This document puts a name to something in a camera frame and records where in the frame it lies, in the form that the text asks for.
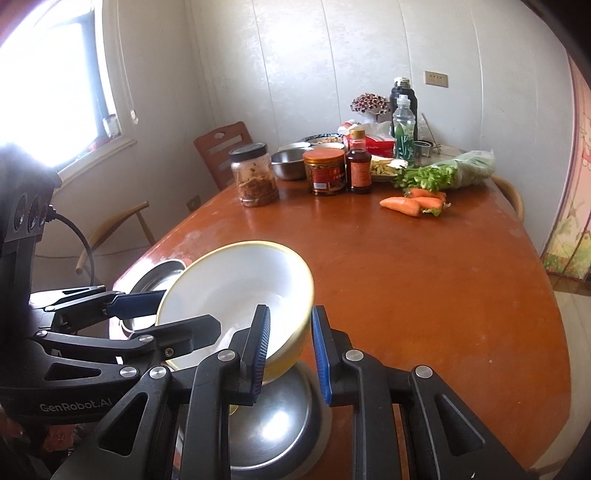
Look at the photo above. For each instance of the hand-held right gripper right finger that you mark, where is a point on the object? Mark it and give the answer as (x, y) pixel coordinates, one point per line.
(321, 360)

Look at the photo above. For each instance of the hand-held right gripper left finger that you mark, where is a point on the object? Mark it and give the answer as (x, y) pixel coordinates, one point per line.
(256, 360)

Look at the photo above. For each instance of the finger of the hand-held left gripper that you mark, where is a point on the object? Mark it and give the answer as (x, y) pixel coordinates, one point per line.
(138, 303)
(184, 334)

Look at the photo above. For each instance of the round stainless steel tray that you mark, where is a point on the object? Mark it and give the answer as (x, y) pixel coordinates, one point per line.
(157, 276)

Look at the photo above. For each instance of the white bowl with yellow outside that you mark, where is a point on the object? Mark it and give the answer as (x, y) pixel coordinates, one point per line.
(231, 286)

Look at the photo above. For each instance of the stainless steel bowl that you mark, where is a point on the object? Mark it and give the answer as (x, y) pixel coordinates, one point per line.
(277, 424)

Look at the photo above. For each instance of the black-lidded pickle jar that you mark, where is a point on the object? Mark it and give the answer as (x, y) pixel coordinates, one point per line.
(255, 177)

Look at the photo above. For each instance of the wooden slat-back chair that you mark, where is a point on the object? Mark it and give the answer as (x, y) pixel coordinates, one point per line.
(224, 150)

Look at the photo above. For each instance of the red-label sauce jar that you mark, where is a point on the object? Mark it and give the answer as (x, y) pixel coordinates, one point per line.
(324, 173)

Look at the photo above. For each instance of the dark soy sauce bottle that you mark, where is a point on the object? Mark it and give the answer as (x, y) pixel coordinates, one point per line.
(358, 168)

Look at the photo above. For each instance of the small steel bowl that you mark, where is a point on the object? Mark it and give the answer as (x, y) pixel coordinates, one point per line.
(291, 165)

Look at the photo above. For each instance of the plate of yellow food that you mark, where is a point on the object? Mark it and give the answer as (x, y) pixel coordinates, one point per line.
(385, 168)

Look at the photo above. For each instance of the patterned plate of food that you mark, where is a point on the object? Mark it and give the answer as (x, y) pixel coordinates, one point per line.
(321, 137)

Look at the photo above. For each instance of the red tissue pack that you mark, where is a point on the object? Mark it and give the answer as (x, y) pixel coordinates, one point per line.
(378, 143)

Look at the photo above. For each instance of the small steel cup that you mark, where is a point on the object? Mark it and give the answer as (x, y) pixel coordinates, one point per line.
(422, 152)

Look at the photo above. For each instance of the bag of leafy greens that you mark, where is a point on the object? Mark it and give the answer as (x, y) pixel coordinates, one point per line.
(457, 168)

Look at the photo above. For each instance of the window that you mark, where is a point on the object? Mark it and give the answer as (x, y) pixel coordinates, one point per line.
(41, 83)

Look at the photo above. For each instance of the clear plastic bottle with greens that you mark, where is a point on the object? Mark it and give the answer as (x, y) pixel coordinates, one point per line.
(405, 134)

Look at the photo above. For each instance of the dried flower ornament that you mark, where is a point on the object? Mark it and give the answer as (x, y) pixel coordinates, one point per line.
(368, 105)

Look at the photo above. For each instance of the black thermos flask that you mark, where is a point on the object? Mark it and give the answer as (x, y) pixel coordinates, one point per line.
(398, 92)

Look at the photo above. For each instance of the pink cartoon cat curtain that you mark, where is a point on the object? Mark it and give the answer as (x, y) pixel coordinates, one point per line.
(575, 184)

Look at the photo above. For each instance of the beige wall socket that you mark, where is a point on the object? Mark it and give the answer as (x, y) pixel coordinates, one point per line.
(437, 79)

